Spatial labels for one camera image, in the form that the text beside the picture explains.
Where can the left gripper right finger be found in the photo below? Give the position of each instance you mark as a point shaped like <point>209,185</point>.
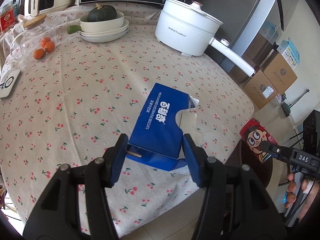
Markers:
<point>236,205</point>

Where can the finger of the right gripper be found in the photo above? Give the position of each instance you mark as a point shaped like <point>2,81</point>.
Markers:
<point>278,152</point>

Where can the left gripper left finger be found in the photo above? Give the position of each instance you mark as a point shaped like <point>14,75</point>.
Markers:
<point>56,213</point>

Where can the red milk drink can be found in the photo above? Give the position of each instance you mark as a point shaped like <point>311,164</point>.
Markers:
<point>253,133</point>

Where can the blue biscuit box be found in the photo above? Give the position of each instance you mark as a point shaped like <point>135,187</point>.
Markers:
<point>157,136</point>

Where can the brown plastic trash bin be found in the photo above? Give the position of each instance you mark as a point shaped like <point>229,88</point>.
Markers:
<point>243,155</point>

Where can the lower cardboard box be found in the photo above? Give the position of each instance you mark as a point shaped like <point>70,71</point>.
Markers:
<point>260,89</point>

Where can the cardboard box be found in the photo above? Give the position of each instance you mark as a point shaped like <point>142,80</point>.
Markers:
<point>260,89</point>
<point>278,72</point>

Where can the upper cardboard box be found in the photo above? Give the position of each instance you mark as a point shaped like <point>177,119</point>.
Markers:
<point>278,72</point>

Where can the cherry print tablecloth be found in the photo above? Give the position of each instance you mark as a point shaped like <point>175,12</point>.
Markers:
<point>74,104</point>

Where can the blue white carton box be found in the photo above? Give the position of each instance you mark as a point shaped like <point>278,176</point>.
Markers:
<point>289,52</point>

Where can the grey steel refrigerator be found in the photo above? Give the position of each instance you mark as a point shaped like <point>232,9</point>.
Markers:
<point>242,19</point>

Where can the orange tangerine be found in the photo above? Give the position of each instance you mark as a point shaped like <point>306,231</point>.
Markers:
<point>49,47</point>
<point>39,54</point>
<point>44,40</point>

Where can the white electric cooking pot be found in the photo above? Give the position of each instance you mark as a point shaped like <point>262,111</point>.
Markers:
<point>190,30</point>

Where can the glass jar with wooden lid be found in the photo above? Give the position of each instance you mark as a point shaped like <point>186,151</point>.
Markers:
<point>24,44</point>

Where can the stacked white plates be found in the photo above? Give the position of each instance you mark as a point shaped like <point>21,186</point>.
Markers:
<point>106,36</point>

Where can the dark green pumpkin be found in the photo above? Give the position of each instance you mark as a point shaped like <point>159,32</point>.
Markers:
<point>102,13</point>

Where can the red label jar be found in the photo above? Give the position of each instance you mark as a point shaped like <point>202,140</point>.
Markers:
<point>7,17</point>

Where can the dustpan with handle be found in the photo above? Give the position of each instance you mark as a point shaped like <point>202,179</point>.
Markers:
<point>287,107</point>

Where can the white wireless charger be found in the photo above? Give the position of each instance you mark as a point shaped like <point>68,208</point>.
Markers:
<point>9,83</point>

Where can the cream handled baking dish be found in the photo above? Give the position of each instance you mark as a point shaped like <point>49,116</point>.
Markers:
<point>96,27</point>

